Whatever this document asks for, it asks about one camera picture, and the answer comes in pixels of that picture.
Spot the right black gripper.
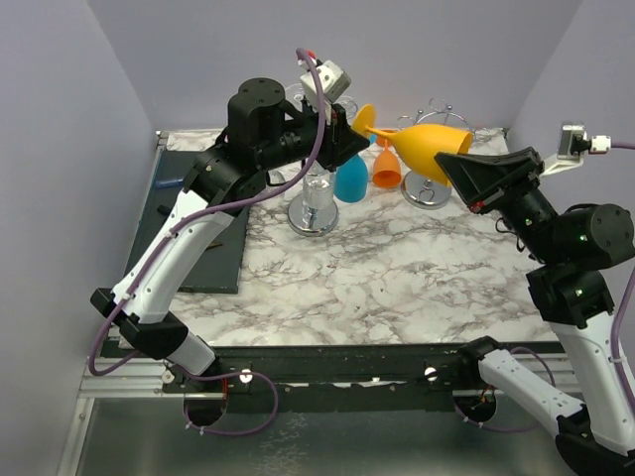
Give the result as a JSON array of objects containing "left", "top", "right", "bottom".
[{"left": 437, "top": 143, "right": 564, "bottom": 261}]

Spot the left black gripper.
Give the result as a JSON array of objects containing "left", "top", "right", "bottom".
[{"left": 256, "top": 93, "right": 369, "bottom": 171}]

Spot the clear wine glass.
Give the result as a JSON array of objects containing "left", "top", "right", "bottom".
[
  {"left": 303, "top": 165, "right": 333, "bottom": 214},
  {"left": 267, "top": 170, "right": 287, "bottom": 187},
  {"left": 285, "top": 83, "right": 305, "bottom": 111},
  {"left": 339, "top": 95, "right": 358, "bottom": 120}
]

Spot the blue plastic wine glass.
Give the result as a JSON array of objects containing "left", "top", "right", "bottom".
[{"left": 334, "top": 153, "right": 369, "bottom": 203}]

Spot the orange plastic wine glass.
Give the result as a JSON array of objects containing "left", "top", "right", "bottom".
[{"left": 372, "top": 136, "right": 402, "bottom": 188}]

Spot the yellow plastic wine glass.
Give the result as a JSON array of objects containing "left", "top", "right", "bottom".
[{"left": 351, "top": 104, "right": 472, "bottom": 186}]

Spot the chrome swirl wine glass rack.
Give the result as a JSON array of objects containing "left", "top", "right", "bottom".
[{"left": 286, "top": 83, "right": 368, "bottom": 237}]

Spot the dark grey box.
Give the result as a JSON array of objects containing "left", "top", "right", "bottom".
[{"left": 121, "top": 151, "right": 249, "bottom": 297}]

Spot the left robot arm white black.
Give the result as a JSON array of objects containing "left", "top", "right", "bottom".
[{"left": 90, "top": 67, "right": 369, "bottom": 392}]

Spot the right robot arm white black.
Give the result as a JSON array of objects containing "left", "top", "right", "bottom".
[{"left": 435, "top": 148, "right": 634, "bottom": 475}]

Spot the small dark socket tool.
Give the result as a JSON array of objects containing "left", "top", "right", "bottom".
[{"left": 157, "top": 205, "right": 171, "bottom": 216}]

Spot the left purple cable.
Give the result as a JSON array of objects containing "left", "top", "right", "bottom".
[{"left": 86, "top": 47, "right": 330, "bottom": 436}]

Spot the purple cable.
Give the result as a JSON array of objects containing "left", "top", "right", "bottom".
[
  {"left": 86, "top": 47, "right": 330, "bottom": 436},
  {"left": 455, "top": 140, "right": 635, "bottom": 433}
]

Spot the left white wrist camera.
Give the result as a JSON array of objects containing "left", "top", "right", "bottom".
[{"left": 298, "top": 50, "right": 351, "bottom": 111}]

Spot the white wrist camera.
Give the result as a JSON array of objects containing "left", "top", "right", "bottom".
[
  {"left": 298, "top": 50, "right": 351, "bottom": 111},
  {"left": 542, "top": 122, "right": 612, "bottom": 177}
]

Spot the chrome spiral wire rack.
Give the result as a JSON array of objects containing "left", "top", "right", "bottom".
[{"left": 398, "top": 98, "right": 492, "bottom": 210}]

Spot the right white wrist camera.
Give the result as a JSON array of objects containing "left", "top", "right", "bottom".
[{"left": 542, "top": 122, "right": 612, "bottom": 177}]

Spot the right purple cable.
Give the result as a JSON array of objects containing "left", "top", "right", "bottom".
[{"left": 455, "top": 140, "right": 635, "bottom": 433}]

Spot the blue handled screwdriver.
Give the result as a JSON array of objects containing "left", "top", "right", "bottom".
[{"left": 153, "top": 178, "right": 184, "bottom": 189}]

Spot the aluminium mounting rail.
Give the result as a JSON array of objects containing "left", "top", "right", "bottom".
[{"left": 80, "top": 353, "right": 581, "bottom": 398}]

